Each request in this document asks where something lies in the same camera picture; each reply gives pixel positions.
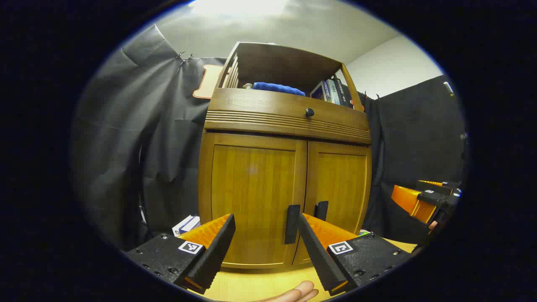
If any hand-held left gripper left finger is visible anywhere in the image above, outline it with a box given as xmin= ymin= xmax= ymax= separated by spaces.
xmin=125 ymin=213 xmax=236 ymax=295

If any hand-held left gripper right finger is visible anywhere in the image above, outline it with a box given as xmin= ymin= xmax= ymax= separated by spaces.
xmin=297 ymin=212 xmax=414 ymax=297

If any wooden cabinet door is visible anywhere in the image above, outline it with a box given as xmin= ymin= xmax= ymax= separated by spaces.
xmin=203 ymin=133 xmax=308 ymax=266
xmin=292 ymin=141 xmax=372 ymax=266

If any wooden double-door shoe cabinet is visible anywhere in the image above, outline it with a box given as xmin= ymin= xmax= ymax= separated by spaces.
xmin=197 ymin=41 xmax=373 ymax=270

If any white and blue box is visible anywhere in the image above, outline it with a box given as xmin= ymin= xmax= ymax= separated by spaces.
xmin=172 ymin=215 xmax=201 ymax=237

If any grey book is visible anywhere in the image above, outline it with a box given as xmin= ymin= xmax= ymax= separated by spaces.
xmin=326 ymin=79 xmax=341 ymax=104

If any black backdrop cloth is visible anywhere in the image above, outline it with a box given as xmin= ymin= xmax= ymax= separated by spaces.
xmin=71 ymin=24 xmax=467 ymax=252

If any white and blue book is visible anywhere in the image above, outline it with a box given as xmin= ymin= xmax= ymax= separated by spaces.
xmin=310 ymin=81 xmax=332 ymax=102

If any wooden drawer with black knob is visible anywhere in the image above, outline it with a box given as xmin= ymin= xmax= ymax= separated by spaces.
xmin=207 ymin=87 xmax=370 ymax=131

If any blue folded towel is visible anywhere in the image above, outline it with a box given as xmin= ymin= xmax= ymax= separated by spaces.
xmin=253 ymin=82 xmax=306 ymax=97

